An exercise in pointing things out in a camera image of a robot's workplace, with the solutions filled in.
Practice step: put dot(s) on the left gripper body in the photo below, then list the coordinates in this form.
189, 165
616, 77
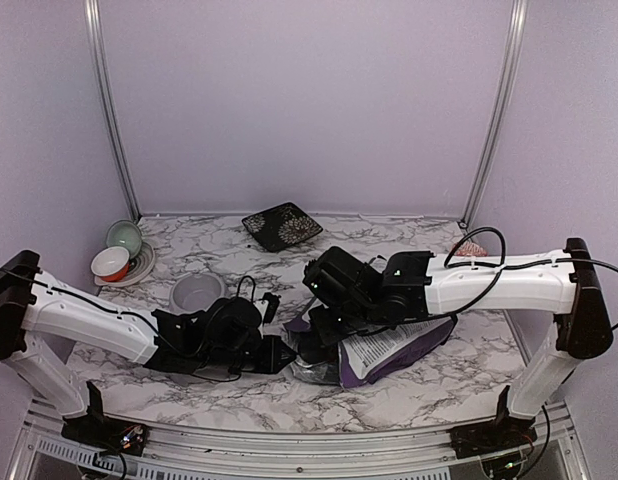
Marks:
265, 364

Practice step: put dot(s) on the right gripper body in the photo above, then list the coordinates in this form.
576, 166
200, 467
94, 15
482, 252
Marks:
337, 330

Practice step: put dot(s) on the purple pet food bag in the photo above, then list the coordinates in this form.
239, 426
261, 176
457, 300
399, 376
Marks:
358, 361

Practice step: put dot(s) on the grey double pet bowl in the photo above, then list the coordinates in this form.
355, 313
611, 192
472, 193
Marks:
194, 292

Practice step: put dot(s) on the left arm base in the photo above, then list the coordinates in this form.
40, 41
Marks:
115, 435

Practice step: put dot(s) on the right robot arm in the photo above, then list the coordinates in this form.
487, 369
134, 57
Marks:
382, 321

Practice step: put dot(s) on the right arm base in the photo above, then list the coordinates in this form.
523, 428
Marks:
483, 438

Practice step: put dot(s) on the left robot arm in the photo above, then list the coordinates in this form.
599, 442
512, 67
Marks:
33, 303

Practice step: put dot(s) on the black floral square plate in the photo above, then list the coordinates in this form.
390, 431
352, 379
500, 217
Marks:
281, 227

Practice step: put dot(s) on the grey round plate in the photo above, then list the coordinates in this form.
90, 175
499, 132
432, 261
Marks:
140, 267

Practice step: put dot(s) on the red and white bowl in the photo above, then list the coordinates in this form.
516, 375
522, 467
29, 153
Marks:
111, 264

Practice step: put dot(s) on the pale green ceramic bowl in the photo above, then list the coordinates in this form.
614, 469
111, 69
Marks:
125, 233

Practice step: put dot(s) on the red patterned small bowl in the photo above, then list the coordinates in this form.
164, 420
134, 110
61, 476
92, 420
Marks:
469, 249

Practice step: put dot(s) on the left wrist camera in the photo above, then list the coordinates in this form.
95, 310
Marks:
268, 306

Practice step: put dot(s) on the front aluminium rail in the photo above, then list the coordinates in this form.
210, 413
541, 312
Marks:
180, 452

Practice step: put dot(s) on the right aluminium frame post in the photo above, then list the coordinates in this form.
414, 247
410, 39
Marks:
504, 91

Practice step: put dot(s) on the aluminium frame post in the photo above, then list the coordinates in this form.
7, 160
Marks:
97, 47
504, 91

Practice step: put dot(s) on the left aluminium frame post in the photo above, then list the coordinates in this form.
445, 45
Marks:
97, 47

